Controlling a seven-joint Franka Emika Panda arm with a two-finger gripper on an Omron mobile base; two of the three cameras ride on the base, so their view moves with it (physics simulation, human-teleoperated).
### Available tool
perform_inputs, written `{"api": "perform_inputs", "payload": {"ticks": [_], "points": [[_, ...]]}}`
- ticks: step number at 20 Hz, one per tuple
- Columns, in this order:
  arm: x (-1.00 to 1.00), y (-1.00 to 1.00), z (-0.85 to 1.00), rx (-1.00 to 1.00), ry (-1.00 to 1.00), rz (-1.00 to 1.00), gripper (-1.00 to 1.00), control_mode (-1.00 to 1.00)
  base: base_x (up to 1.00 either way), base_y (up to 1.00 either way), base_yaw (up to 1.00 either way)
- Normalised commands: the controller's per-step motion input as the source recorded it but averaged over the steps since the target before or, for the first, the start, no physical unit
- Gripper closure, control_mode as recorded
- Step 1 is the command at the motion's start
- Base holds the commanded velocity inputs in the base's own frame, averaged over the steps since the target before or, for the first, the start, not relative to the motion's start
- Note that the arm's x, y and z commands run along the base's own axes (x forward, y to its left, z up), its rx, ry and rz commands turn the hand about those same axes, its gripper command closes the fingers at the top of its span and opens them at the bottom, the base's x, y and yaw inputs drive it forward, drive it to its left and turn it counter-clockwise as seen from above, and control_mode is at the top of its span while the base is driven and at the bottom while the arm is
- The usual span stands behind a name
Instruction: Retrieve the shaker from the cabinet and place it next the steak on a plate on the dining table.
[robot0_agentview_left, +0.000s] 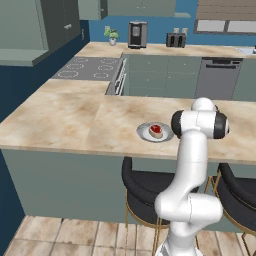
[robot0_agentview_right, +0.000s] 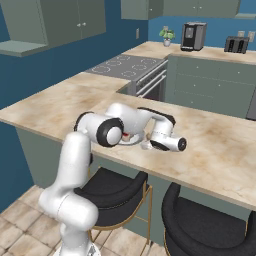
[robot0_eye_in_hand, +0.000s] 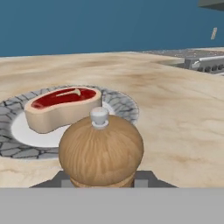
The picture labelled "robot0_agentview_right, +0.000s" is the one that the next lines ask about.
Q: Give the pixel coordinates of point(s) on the green plant in white pot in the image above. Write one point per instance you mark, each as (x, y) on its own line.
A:
(167, 35)

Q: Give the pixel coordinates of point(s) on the grey-green base cabinet run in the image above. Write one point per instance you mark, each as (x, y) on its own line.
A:
(210, 85)

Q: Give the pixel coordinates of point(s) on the brown red steak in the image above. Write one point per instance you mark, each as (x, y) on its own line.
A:
(125, 135)

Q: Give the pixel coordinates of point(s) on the black stool with gold frame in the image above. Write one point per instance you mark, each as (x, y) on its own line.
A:
(113, 193)
(206, 223)

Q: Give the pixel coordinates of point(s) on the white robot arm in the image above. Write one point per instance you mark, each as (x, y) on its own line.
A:
(75, 160)

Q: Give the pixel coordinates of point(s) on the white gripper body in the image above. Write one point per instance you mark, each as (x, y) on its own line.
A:
(145, 145)

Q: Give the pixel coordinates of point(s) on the grey-green wall cabinet run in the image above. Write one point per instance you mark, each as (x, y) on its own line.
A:
(180, 7)

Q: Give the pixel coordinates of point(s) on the grey-green counter base panel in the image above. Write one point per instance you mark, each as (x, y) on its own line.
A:
(36, 156)

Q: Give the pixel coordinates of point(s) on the black silver coffee machine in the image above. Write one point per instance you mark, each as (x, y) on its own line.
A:
(192, 36)

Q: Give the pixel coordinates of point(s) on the white plate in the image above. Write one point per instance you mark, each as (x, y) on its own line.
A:
(135, 139)

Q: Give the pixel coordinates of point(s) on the white wall socket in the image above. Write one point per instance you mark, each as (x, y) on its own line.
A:
(137, 33)
(241, 33)
(251, 36)

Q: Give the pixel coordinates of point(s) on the black toaster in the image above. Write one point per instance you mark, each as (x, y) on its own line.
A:
(236, 45)

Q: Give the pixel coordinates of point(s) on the grey-green wall cabinet door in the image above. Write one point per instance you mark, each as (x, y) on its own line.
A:
(60, 20)
(94, 16)

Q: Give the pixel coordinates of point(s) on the grey range cooker with hob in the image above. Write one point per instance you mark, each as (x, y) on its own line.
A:
(130, 68)

